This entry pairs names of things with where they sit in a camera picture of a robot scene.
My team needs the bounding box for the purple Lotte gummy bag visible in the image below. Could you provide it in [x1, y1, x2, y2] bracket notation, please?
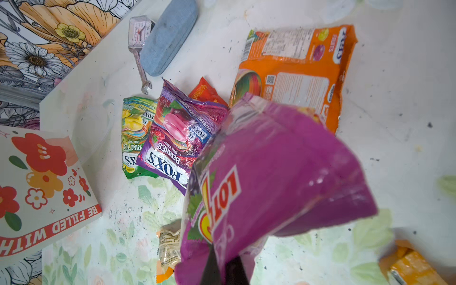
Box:
[174, 94, 378, 285]

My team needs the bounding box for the green Foxs candy bag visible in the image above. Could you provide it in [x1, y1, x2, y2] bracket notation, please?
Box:
[121, 96, 158, 179]

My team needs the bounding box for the orange Foxs candy bag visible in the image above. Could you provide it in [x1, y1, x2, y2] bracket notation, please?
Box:
[229, 24, 357, 133]

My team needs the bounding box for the blue grey glasses case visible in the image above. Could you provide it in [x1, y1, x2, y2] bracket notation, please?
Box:
[140, 0, 198, 77]

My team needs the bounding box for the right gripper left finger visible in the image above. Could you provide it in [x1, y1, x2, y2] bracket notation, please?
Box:
[199, 247, 222, 285]

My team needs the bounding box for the purple Foxs berries candy bag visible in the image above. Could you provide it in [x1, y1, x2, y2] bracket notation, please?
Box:
[137, 80, 229, 194]

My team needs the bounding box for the red snack packet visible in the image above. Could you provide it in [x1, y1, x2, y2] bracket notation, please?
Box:
[188, 77, 229, 108]

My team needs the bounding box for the white floral paper bag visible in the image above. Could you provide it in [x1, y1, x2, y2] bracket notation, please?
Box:
[1, 126, 102, 268]

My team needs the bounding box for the small square clock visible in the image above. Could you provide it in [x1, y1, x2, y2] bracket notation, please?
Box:
[128, 15, 155, 51]

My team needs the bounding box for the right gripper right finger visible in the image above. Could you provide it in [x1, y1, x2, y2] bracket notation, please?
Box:
[225, 256, 249, 285]

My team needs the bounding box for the small tan snack packet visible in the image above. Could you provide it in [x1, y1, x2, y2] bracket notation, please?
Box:
[156, 219, 182, 284]

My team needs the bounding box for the silver wrench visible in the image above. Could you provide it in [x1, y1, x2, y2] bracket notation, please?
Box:
[129, 48, 152, 95]

